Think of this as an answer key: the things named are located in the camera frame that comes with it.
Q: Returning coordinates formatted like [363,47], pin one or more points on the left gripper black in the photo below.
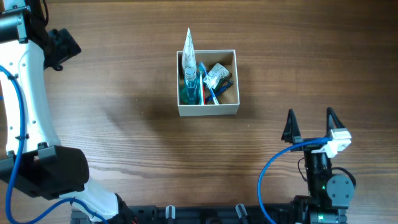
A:
[67,46]

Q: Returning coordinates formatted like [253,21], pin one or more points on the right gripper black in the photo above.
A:
[291,135]

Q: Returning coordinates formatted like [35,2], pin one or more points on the blue disposable razor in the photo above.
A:
[219,92]

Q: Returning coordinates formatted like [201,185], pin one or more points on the green white soap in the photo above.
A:
[216,74]

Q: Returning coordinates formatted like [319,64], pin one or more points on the blue white toothbrush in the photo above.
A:
[207,82]

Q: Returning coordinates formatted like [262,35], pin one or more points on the blue mouthwash bottle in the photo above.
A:
[189,92]

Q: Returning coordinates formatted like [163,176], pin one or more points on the white floral lotion tube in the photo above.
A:
[189,64]

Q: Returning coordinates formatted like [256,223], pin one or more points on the green white toothpaste tube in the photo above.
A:
[202,90]

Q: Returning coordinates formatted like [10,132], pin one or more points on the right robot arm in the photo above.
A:
[330,189]

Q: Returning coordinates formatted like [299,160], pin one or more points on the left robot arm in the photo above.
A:
[36,163]

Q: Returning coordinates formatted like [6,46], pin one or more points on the white cardboard box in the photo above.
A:
[229,100]

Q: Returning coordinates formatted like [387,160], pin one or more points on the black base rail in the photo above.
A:
[279,213]

